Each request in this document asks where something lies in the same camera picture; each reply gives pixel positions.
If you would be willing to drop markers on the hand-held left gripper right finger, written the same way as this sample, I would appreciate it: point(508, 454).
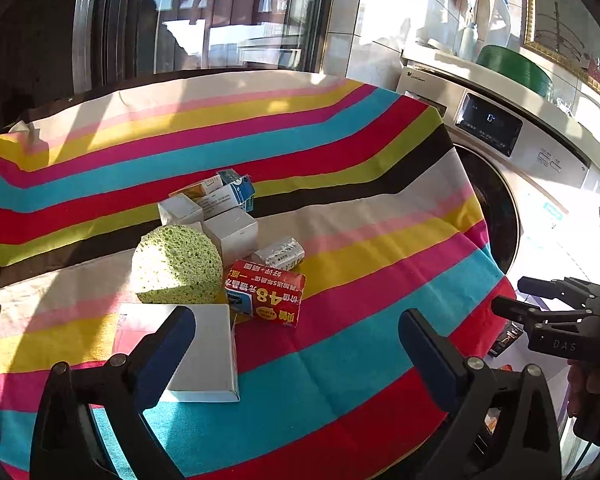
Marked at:
point(425, 360)

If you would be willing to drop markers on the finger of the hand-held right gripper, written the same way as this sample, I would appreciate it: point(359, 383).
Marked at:
point(512, 308)
point(545, 287)

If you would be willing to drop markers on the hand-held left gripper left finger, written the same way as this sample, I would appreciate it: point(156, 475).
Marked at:
point(165, 355)

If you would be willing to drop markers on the green round sponge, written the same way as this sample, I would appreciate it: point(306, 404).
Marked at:
point(177, 265)

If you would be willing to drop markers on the red printed packet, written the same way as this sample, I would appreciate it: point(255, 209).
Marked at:
point(267, 295)

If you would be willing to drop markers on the plain white cube box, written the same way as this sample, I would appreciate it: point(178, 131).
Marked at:
point(235, 235)

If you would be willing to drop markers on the small plain white box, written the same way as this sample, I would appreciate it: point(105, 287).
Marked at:
point(177, 210)

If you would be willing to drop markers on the small silver white box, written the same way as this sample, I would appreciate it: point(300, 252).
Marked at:
point(280, 254)

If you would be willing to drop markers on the narrow white printed box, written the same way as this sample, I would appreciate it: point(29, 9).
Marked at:
point(219, 203)

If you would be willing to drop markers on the orange and white box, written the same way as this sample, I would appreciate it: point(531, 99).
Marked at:
point(196, 191)

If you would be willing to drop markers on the teal and white box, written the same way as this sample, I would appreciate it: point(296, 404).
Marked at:
point(245, 192)

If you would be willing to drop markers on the person's right hand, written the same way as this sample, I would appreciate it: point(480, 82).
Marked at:
point(592, 400)

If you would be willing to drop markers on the dark small packet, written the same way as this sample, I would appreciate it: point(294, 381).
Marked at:
point(506, 339)

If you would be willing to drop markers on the white washing machine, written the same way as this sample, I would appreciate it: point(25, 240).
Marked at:
point(535, 160)

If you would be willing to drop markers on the striped colourful tablecloth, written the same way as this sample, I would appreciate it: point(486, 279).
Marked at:
point(330, 170)

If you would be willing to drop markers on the white bottle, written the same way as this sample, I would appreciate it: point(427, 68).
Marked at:
point(467, 42)

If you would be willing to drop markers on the gold framed mirror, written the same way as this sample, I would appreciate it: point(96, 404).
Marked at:
point(570, 10)

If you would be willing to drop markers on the white hanging cloth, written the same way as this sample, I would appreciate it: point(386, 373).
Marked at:
point(492, 5)

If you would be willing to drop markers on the glass window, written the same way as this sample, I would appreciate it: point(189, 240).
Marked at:
point(205, 15)

